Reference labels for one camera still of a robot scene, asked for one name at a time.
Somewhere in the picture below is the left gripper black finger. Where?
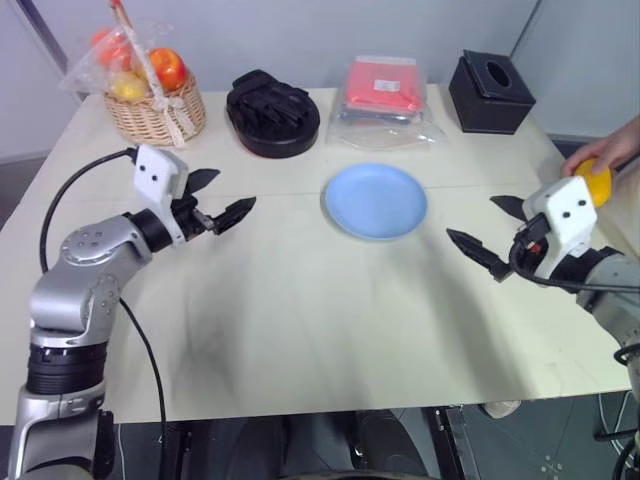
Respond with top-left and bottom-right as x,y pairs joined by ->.
211,196 -> 258,236
184,168 -> 222,198

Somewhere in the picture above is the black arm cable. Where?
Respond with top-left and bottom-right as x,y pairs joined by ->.
508,227 -> 640,294
39,148 -> 169,446

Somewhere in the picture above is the clear plastic fruit bag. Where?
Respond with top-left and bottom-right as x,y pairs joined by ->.
59,17 -> 169,102

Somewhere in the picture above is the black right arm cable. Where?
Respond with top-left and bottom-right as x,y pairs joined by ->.
508,227 -> 640,294

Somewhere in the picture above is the red folded cloth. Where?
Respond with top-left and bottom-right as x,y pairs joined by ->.
344,56 -> 427,115

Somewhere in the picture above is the red apple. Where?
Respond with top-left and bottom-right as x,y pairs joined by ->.
147,47 -> 189,93

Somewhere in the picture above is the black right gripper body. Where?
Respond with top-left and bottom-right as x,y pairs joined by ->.
509,213 -> 552,275

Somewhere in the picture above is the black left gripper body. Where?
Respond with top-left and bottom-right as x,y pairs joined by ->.
171,195 -> 218,242

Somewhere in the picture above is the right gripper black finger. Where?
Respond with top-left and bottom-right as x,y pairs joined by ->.
489,194 -> 527,222
445,228 -> 514,284

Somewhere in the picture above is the clear plastic packet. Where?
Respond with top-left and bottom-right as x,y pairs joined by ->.
326,53 -> 450,152

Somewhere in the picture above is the light blue plate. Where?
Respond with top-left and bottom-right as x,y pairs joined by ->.
325,162 -> 430,243

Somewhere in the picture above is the black glove pile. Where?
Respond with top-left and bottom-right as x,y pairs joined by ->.
230,69 -> 310,135

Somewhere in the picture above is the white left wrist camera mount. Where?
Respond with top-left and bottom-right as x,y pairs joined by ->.
133,144 -> 191,249

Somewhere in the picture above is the person's bare hand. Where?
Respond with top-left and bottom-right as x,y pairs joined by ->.
560,116 -> 640,177

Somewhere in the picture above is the person's beige trouser leg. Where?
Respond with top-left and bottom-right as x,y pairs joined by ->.
597,162 -> 640,254

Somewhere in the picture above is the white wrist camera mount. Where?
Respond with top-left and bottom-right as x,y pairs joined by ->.
521,176 -> 599,279
133,144 -> 191,249

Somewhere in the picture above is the black table frame bar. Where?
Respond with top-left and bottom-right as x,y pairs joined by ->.
432,404 -> 485,480

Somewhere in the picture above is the black tissue box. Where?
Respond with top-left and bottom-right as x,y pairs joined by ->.
447,48 -> 538,135

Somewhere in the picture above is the woven wicker basket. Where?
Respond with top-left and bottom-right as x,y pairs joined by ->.
103,74 -> 208,149

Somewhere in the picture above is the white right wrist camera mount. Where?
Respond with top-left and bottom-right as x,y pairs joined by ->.
521,176 -> 599,279

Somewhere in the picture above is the black round tray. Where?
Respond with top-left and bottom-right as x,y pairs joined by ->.
225,87 -> 322,161

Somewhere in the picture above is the wicker fruit basket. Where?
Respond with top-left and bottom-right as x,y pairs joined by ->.
110,0 -> 187,147

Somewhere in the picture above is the light-coloured shoe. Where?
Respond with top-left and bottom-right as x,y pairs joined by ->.
481,399 -> 522,420

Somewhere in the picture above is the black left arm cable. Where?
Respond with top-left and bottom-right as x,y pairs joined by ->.
39,148 -> 169,446

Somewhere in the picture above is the yellow orange fruit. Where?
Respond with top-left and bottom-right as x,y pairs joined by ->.
574,158 -> 618,209

